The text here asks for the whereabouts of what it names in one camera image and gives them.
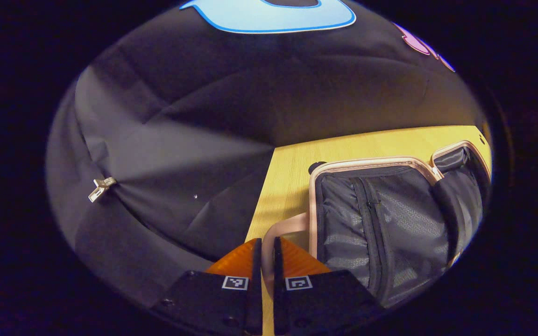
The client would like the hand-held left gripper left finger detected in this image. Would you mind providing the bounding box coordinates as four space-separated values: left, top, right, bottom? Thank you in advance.
150 238 263 336

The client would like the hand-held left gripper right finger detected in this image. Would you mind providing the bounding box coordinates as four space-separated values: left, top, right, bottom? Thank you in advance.
273 236 386 336

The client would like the black backdrop cloth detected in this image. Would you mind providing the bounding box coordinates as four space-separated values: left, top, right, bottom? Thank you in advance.
45 0 484 308

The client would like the pink suitcase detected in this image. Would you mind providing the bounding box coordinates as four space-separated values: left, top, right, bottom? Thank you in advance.
262 140 493 308

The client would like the white clip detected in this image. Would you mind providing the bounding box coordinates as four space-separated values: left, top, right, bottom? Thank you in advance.
88 176 118 203

